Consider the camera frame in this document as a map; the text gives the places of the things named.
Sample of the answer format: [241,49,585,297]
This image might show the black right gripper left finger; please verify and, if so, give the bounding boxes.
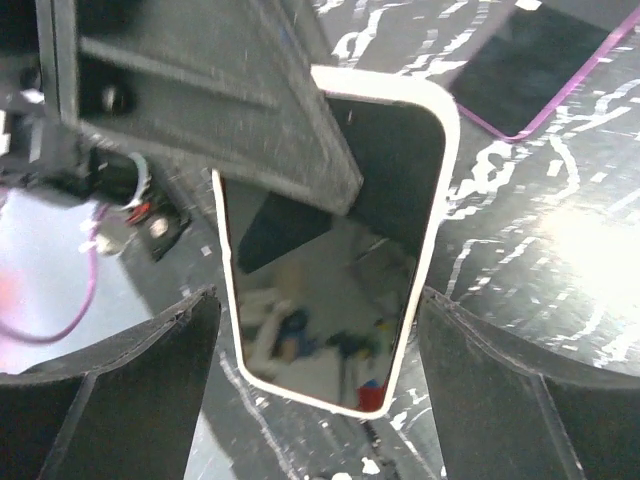
[1,286,221,479]

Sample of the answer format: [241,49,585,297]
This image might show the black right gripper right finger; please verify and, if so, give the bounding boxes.
[418,291,639,479]

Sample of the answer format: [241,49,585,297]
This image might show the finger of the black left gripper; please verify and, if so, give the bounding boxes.
[35,0,362,214]

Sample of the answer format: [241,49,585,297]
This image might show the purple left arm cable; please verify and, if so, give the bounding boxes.
[0,199,114,346]

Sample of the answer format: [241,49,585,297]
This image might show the purple phone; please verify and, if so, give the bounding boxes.
[448,1,639,141]

